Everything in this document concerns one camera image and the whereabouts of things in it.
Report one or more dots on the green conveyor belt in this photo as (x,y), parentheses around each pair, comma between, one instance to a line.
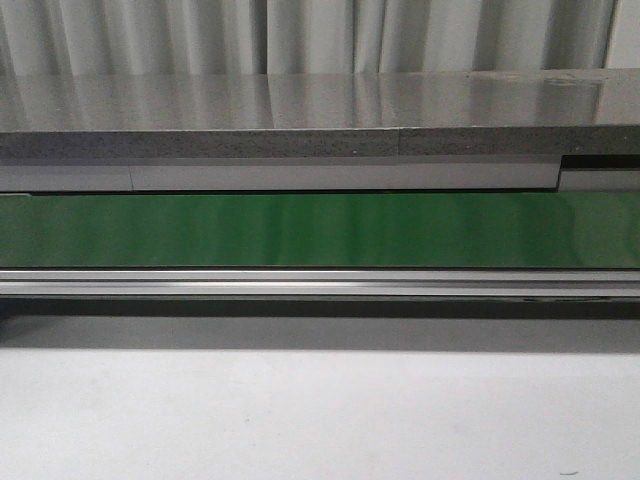
(593,230)

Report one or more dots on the dark granite countertop slab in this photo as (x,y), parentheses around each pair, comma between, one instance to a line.
(564,112)

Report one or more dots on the grey pleated curtain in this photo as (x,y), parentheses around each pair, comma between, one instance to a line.
(320,37)

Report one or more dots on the grey conveyor back rail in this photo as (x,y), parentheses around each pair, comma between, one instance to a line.
(607,172)

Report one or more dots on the aluminium conveyor front rail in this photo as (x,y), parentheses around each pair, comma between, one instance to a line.
(429,283)

